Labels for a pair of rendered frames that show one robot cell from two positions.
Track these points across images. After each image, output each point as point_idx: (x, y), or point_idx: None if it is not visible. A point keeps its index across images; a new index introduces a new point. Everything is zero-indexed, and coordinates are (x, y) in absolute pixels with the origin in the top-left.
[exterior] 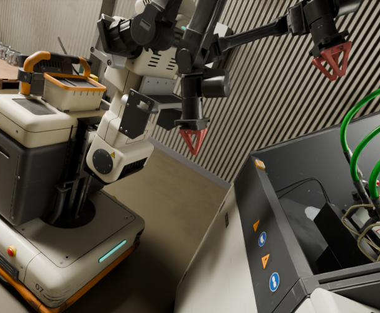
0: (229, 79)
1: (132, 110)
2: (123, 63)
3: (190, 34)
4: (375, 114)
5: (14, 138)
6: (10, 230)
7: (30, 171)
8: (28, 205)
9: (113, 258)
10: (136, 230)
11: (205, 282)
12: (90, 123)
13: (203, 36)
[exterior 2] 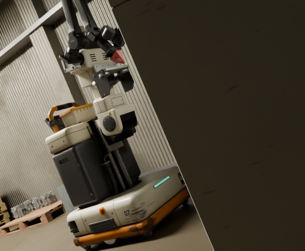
0: (110, 27)
1: (99, 82)
2: (78, 64)
3: (86, 27)
4: None
5: (65, 146)
6: (95, 205)
7: (81, 157)
8: (94, 182)
9: (169, 191)
10: (175, 171)
11: None
12: (94, 119)
13: (89, 23)
